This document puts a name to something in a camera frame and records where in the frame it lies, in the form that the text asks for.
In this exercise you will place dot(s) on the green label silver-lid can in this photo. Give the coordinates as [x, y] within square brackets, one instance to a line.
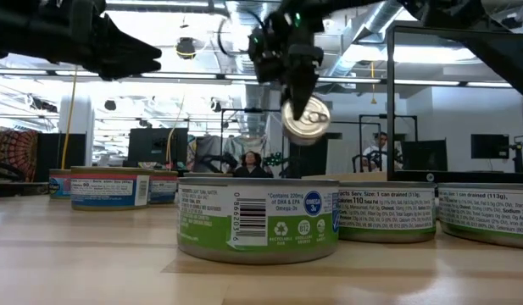
[386, 212]
[257, 220]
[485, 214]

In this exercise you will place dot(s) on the silver ventilation duct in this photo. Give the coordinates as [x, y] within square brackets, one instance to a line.
[367, 29]
[254, 106]

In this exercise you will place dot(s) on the black camera on stand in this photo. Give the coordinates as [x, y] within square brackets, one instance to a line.
[518, 159]

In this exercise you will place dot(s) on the black dome ceiling fixture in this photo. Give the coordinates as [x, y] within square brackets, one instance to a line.
[185, 47]

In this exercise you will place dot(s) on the black wall screen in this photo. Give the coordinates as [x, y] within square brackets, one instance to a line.
[490, 146]

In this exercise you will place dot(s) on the ceiling light rail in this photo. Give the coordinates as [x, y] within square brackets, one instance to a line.
[180, 75]

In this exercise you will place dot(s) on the person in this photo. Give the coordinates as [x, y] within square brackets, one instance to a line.
[250, 169]
[380, 146]

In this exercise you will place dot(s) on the red patterned tapestry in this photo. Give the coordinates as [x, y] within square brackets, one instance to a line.
[15, 148]

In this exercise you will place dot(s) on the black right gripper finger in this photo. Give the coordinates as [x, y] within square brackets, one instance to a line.
[303, 97]

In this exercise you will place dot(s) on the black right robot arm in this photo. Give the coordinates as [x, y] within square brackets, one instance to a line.
[498, 55]

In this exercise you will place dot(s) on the thin wooden board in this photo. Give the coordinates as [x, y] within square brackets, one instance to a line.
[363, 176]

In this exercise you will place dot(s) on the black metal frame stand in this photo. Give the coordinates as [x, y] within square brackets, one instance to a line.
[252, 110]
[371, 115]

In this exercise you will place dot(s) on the black panel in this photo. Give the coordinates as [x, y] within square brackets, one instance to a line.
[47, 156]

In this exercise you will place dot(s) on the background black robot arm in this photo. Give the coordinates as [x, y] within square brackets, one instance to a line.
[282, 163]
[218, 161]

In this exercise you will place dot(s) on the black monitor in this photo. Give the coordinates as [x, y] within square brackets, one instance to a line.
[157, 146]
[426, 156]

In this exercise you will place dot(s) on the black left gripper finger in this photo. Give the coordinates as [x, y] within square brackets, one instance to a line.
[121, 70]
[125, 48]

